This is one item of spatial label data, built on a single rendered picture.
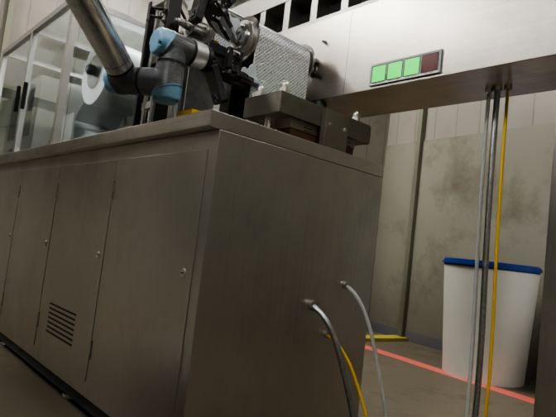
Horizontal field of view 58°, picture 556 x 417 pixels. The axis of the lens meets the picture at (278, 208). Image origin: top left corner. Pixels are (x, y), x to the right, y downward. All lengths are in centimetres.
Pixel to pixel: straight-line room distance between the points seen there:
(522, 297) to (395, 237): 152
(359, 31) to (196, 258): 99
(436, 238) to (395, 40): 254
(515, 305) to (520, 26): 188
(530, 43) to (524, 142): 235
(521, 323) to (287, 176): 206
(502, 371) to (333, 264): 181
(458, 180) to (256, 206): 288
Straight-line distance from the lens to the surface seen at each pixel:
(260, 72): 163
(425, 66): 158
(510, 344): 309
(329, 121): 150
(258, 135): 125
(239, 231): 121
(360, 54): 176
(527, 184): 369
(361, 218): 153
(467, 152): 400
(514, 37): 149
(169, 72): 140
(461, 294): 306
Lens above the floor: 60
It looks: 4 degrees up
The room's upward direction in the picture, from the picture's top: 7 degrees clockwise
